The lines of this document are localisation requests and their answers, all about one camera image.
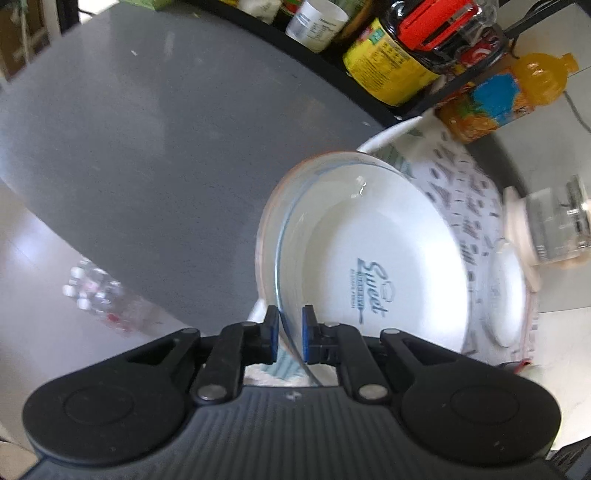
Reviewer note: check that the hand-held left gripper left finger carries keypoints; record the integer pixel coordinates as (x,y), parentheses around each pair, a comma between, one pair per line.
(274,337)

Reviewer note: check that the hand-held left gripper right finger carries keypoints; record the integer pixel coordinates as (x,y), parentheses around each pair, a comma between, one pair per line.
(307,337)

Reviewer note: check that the clear glass bowl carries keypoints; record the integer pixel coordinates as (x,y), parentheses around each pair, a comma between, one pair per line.
(369,240)

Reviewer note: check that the white plate with flower print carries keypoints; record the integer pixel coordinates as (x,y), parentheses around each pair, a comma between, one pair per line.
(267,230)

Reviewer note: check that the pack of water bottles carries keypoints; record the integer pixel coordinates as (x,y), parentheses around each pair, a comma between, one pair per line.
(106,300)

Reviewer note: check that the plain white plate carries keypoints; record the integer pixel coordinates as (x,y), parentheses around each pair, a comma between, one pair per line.
(508,295)

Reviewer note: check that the white patterned plate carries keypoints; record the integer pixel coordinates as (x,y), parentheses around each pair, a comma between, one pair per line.
(461,194)

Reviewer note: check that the glass jar with lid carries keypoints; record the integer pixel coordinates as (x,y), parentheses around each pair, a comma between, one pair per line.
(554,221)

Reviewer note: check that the black kitchen rack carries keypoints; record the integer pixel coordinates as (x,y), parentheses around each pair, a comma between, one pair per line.
(323,62)

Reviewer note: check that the dark sauce bottle yellow label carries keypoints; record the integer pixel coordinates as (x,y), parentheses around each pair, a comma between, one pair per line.
(392,64)

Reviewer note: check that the orange juice bottle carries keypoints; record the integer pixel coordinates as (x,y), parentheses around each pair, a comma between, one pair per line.
(498,97)

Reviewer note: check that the white labelled jar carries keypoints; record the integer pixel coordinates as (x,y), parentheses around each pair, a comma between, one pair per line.
(318,23)

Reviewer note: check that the green carton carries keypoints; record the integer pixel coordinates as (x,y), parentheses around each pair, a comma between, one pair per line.
(152,3)

